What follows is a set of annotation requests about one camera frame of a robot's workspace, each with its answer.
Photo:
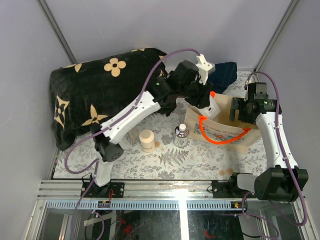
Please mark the floral patterned tablecloth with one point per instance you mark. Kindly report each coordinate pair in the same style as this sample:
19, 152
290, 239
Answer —
195, 161

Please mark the beige round bottle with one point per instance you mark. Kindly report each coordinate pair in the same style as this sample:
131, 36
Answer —
147, 141

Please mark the dark blue denim garment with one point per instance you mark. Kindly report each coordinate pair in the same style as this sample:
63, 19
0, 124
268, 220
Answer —
224, 75

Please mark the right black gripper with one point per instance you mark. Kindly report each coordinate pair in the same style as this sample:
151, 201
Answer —
237, 103

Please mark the beige canvas bag orange handles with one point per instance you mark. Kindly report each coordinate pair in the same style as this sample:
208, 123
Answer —
234, 135

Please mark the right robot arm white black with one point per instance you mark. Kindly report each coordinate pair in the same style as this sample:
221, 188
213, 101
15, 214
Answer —
283, 179

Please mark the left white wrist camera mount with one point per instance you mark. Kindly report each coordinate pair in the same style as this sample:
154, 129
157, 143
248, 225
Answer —
205, 68

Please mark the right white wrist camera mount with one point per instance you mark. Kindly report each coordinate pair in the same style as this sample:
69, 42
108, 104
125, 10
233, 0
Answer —
246, 87

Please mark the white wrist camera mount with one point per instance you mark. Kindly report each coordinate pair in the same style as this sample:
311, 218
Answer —
246, 87
205, 68

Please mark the aluminium mounting rail frame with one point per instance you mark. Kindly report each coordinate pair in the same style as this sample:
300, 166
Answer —
178, 209

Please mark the white rectangular lotion bottle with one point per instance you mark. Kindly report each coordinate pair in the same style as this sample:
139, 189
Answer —
211, 111

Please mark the clear square bottle grey cap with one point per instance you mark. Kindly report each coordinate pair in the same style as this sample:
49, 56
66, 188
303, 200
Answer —
133, 135

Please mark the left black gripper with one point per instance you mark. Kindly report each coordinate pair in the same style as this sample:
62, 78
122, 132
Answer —
200, 99

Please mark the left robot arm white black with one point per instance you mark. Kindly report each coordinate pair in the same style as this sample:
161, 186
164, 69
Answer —
188, 81

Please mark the clear round bottle white cap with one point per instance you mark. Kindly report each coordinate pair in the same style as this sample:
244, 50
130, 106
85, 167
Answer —
181, 134

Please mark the black floral pattern pillow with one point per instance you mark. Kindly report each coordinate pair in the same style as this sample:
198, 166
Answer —
92, 92

